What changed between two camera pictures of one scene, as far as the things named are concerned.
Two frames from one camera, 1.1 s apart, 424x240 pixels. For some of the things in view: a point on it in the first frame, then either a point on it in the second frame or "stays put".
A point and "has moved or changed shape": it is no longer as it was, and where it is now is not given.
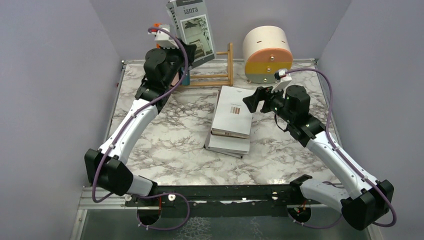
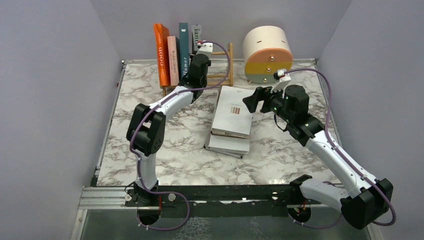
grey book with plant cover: [190, 21] has moved or changed shape
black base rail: [223, 201] stays put
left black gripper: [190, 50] to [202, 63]
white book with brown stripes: [233, 116] stays put
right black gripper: [261, 93] stays put
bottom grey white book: [234, 146] stays put
